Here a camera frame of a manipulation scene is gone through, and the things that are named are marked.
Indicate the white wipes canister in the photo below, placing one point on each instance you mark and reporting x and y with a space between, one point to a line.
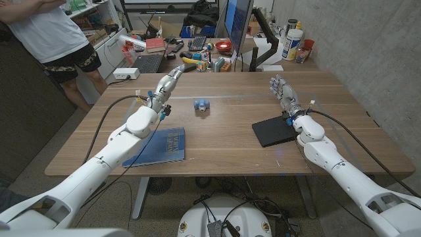
292 44

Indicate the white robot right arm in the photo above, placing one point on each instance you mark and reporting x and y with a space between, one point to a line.
348 179

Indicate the white robot torso base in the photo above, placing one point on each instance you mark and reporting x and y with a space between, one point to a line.
243 217

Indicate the white rolled tube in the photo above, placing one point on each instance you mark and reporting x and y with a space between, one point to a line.
132 42

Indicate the blue hardcover book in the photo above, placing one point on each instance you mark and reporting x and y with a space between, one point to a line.
164 148

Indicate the black oblong case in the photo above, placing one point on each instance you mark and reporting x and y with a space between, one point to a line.
190 68

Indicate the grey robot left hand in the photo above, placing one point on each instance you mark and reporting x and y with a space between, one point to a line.
162 92

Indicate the black laptop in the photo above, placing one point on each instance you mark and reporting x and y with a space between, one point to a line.
149 63

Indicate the black computer mouse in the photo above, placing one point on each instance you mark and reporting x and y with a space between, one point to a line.
185 54

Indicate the teal sponge holder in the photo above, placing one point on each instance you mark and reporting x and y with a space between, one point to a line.
218 64

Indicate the red book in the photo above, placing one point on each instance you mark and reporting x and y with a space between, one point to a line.
155 45

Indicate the flat white box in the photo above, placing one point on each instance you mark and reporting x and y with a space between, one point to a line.
273 68

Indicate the yellow banana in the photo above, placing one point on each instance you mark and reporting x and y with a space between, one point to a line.
190 60

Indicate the grey table leg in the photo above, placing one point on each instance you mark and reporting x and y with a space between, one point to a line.
306 197
139 197

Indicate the yellow bottle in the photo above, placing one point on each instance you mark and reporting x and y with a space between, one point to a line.
298 25

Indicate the white shelf cabinet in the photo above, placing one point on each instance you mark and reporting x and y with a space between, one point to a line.
110 49

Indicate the blue toy camera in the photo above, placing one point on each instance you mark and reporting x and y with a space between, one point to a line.
201 105

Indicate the orange brick block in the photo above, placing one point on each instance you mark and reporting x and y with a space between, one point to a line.
226 68

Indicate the white power strip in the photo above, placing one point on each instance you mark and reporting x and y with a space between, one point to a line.
126 73

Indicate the black folder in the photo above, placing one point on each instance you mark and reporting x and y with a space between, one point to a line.
271 131

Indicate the computer monitor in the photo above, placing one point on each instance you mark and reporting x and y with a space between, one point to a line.
238 19

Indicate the person in white shirt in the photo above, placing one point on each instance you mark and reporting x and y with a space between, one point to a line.
49 33

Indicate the black keyboard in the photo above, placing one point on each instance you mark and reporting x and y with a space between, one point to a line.
197 43

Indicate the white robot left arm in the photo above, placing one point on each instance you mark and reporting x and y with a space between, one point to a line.
98 168

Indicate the black backpack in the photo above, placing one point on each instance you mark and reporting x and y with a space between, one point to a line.
201 14

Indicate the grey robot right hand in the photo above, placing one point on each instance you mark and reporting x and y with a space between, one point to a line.
287 95

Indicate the black round floor fan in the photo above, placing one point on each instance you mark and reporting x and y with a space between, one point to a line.
159 185

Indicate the blue storage bin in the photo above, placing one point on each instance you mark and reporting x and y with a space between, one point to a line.
208 31

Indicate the red bowl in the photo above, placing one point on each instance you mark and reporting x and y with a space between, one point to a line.
223 46

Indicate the colourful puzzle cube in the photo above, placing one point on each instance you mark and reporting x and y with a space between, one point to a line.
201 66

